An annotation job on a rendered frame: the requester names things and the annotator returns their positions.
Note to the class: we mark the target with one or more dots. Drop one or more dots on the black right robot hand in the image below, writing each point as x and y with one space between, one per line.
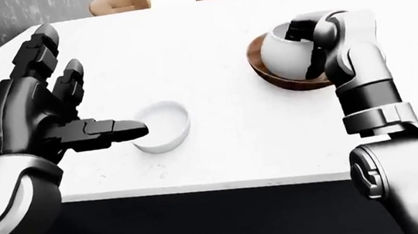
303 35

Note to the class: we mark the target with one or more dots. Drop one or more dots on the large dark wooden bowl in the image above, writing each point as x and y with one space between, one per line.
266 70

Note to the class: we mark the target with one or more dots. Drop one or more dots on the small white bowl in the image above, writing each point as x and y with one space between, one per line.
168 133

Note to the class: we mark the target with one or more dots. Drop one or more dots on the medium white bowl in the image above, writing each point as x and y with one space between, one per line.
288 56

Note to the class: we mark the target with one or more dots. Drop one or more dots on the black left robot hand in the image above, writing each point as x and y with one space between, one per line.
27 112

